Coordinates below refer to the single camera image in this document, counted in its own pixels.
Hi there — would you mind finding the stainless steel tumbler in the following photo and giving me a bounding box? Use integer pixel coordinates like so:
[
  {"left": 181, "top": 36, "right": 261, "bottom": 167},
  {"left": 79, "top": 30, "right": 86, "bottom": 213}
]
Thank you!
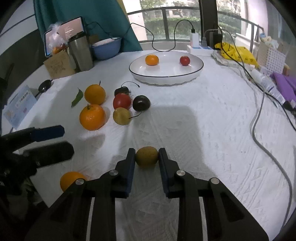
[{"left": 68, "top": 31, "right": 93, "bottom": 72}]

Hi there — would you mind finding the black power adapter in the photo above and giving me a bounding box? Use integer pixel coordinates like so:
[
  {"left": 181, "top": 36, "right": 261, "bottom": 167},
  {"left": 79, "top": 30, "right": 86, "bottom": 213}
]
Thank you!
[{"left": 203, "top": 29, "right": 223, "bottom": 49}]

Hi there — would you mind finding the small red tomato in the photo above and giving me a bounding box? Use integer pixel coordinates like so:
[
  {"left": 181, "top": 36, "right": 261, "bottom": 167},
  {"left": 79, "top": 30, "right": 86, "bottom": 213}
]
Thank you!
[{"left": 180, "top": 56, "right": 191, "bottom": 66}]

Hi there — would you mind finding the white tube bottle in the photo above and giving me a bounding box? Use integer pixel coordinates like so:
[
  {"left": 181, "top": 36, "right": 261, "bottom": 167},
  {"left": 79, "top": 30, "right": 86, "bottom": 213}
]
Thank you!
[{"left": 250, "top": 69, "right": 285, "bottom": 105}]

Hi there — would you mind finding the cardboard box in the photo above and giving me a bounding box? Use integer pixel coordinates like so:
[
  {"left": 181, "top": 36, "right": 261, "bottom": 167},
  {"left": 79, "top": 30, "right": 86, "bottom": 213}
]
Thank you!
[{"left": 44, "top": 49, "right": 76, "bottom": 79}]

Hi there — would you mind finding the white round plate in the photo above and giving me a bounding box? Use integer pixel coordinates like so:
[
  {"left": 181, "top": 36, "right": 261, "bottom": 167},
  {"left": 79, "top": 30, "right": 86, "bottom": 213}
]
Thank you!
[{"left": 129, "top": 51, "right": 204, "bottom": 85}]

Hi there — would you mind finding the tablet screen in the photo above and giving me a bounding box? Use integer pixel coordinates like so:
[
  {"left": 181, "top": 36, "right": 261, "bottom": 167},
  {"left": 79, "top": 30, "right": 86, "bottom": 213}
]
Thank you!
[{"left": 43, "top": 16, "right": 85, "bottom": 57}]

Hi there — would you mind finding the orange with stem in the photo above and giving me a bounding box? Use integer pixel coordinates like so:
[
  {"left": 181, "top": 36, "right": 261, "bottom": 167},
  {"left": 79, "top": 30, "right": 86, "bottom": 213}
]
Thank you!
[{"left": 84, "top": 82, "right": 106, "bottom": 105}]

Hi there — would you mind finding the black spoon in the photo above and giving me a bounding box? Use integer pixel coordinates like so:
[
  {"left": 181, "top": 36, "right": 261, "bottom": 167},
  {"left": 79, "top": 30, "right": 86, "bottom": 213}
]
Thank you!
[{"left": 35, "top": 79, "right": 53, "bottom": 98}]

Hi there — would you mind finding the brown-green lychee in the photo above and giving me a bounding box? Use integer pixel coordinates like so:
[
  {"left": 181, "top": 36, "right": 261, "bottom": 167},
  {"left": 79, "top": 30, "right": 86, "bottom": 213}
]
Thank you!
[{"left": 136, "top": 146, "right": 159, "bottom": 168}]

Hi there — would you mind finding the purple cloth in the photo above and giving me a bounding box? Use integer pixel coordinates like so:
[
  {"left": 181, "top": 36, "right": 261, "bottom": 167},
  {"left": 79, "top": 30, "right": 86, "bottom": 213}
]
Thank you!
[{"left": 270, "top": 72, "right": 296, "bottom": 104}]

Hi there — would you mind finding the blue bowl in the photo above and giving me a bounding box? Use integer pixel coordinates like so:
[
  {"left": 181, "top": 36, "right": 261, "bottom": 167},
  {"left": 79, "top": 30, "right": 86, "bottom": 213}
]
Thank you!
[{"left": 91, "top": 37, "right": 121, "bottom": 60}]

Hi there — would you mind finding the white power strip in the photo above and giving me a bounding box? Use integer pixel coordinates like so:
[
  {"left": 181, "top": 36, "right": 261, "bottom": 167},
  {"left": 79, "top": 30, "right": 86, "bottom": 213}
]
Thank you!
[{"left": 187, "top": 45, "right": 214, "bottom": 57}]

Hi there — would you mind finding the green leaf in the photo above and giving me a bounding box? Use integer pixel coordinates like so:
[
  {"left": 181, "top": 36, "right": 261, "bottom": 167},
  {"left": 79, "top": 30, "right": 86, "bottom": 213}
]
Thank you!
[{"left": 71, "top": 89, "right": 83, "bottom": 108}]

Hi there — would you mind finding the white paper card box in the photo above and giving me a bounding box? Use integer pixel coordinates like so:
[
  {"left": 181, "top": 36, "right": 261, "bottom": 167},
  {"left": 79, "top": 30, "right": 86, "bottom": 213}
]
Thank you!
[{"left": 4, "top": 85, "right": 37, "bottom": 129}]

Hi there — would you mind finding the black power cable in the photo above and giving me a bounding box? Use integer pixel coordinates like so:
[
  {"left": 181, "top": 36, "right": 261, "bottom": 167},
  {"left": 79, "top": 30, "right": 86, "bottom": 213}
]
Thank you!
[{"left": 217, "top": 25, "right": 296, "bottom": 132}]

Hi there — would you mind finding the dark plum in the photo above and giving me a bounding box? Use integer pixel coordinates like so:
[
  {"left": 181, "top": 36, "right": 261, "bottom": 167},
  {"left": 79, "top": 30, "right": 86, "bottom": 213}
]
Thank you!
[{"left": 129, "top": 95, "right": 151, "bottom": 119}]

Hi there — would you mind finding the grey cable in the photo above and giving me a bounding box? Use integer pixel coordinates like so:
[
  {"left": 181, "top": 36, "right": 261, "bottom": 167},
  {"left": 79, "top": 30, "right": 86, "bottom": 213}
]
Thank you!
[{"left": 203, "top": 28, "right": 293, "bottom": 230}]

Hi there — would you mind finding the white charger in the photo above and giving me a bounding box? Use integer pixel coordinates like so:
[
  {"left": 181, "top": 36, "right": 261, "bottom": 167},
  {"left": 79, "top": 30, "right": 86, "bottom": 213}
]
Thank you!
[{"left": 190, "top": 29, "right": 199, "bottom": 48}]

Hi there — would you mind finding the large orange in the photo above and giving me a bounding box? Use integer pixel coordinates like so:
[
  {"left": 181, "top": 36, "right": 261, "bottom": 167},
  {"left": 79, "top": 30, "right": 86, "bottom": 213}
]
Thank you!
[{"left": 79, "top": 104, "right": 106, "bottom": 131}]

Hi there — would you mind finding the plastic bag of fruit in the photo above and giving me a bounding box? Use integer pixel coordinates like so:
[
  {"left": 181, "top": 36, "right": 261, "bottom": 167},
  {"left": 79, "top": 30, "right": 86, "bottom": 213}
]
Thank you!
[{"left": 47, "top": 22, "right": 67, "bottom": 55}]

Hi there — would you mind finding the teal curtain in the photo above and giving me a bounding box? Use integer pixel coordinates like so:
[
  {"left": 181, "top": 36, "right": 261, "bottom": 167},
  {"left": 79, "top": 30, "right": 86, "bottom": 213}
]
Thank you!
[{"left": 33, "top": 0, "right": 142, "bottom": 52}]

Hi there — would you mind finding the black charging cable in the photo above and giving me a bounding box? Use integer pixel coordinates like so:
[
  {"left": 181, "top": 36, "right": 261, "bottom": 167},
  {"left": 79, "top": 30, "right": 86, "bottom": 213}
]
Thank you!
[{"left": 84, "top": 19, "right": 196, "bottom": 53}]

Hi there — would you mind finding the balcony railing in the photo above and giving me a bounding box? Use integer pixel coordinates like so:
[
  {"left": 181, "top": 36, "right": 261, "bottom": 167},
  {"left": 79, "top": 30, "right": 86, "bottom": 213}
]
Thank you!
[{"left": 127, "top": 6, "right": 264, "bottom": 42}]

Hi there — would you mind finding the dark cherry with stem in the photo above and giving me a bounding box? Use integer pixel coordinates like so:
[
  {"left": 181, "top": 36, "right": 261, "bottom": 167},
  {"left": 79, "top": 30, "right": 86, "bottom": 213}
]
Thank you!
[{"left": 114, "top": 81, "right": 140, "bottom": 96}]

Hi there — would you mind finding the white perforated basket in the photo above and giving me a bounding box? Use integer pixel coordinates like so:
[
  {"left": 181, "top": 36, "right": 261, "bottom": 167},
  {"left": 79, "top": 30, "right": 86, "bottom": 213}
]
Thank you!
[{"left": 257, "top": 42, "right": 286, "bottom": 76}]

